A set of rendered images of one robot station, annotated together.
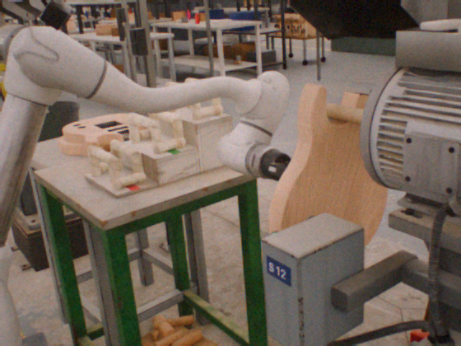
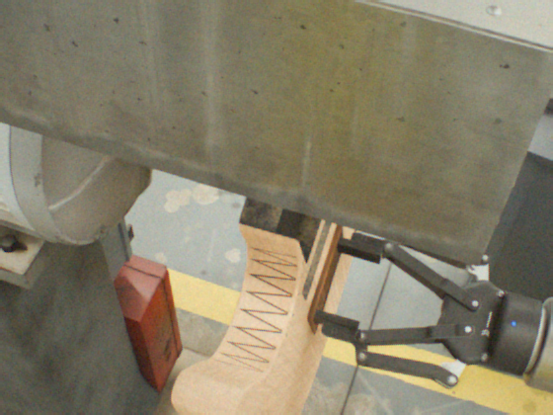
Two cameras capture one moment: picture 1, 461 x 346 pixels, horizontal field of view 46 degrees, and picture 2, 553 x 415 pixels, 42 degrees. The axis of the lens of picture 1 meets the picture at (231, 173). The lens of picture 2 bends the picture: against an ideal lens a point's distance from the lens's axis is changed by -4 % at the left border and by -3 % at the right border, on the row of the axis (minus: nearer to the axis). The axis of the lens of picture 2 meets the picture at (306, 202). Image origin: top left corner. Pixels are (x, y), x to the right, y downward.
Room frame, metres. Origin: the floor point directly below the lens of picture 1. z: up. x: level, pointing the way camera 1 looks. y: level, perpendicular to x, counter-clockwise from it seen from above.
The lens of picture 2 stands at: (1.47, -0.50, 1.70)
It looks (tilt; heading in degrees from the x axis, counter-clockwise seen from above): 52 degrees down; 139
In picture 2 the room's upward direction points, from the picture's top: 5 degrees clockwise
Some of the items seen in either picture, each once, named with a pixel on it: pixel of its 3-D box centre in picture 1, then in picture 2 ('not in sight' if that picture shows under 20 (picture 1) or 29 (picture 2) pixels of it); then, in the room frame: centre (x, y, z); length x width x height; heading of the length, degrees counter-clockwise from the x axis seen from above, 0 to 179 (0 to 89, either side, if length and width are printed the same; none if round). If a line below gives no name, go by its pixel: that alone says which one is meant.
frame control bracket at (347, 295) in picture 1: (375, 279); not in sight; (0.85, -0.24, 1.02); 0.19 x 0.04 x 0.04; 125
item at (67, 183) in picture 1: (155, 264); not in sight; (1.83, 0.31, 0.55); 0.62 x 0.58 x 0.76; 35
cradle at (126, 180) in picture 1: (129, 180); not in sight; (1.65, 0.33, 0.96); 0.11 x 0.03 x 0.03; 125
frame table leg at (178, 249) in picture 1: (177, 243); not in sight; (2.20, 0.26, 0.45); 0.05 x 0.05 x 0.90; 35
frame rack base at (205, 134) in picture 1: (195, 137); not in sight; (1.90, 0.12, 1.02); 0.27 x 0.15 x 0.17; 35
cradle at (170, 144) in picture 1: (169, 144); not in sight; (1.73, 0.19, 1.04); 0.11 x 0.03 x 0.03; 125
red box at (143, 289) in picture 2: not in sight; (103, 304); (0.74, -0.35, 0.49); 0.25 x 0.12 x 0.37; 35
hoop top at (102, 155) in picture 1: (101, 155); not in sight; (1.70, 0.41, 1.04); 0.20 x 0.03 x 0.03; 34
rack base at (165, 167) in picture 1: (159, 157); not in sight; (1.81, 0.25, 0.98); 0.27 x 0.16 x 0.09; 35
